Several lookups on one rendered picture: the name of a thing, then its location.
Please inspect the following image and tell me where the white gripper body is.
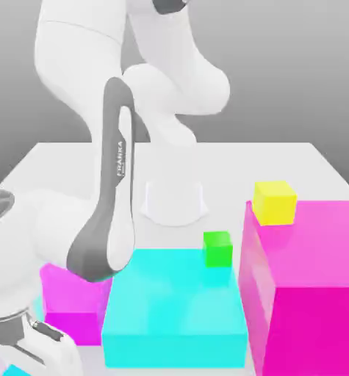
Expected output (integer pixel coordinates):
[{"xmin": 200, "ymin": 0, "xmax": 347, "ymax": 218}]
[{"xmin": 0, "ymin": 341, "xmax": 84, "ymax": 376}]

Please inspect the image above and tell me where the small cyan cube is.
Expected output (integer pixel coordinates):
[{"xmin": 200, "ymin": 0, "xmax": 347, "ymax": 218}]
[{"xmin": 1, "ymin": 364, "xmax": 32, "ymax": 376}]

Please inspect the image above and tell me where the small green cube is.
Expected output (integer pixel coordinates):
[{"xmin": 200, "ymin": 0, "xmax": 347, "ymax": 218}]
[{"xmin": 202, "ymin": 231, "xmax": 234, "ymax": 269}]

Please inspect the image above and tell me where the small yellow cube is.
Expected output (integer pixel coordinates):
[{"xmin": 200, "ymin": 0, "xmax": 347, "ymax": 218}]
[{"xmin": 251, "ymin": 180, "xmax": 298, "ymax": 227}]

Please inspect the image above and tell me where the large magenta box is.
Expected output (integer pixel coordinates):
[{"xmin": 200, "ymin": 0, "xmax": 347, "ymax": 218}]
[{"xmin": 39, "ymin": 262, "xmax": 114, "ymax": 347}]

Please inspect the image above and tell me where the large cyan box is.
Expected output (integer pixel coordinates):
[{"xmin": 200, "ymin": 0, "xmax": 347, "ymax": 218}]
[{"xmin": 101, "ymin": 247, "xmax": 248, "ymax": 369}]

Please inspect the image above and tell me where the large pink box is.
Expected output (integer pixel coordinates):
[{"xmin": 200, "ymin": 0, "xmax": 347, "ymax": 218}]
[{"xmin": 237, "ymin": 200, "xmax": 349, "ymax": 376}]

